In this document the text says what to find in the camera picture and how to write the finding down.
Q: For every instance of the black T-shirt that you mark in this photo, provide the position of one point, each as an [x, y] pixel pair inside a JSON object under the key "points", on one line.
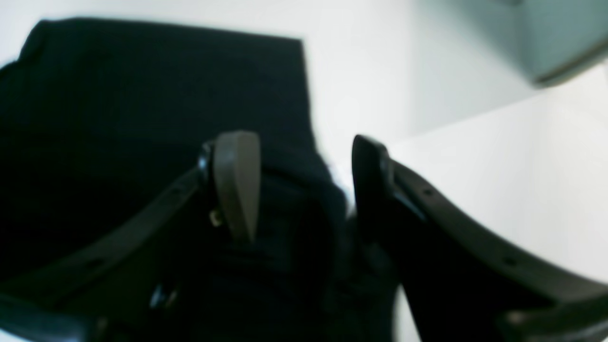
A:
{"points": [[99, 116]]}

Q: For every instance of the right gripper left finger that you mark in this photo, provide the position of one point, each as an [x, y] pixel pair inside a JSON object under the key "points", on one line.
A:
{"points": [[139, 282]]}

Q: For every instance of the white cardboard box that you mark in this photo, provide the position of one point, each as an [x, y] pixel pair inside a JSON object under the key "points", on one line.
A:
{"points": [[562, 38]]}

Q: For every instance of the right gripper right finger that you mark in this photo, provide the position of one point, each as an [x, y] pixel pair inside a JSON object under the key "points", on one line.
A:
{"points": [[463, 282]]}

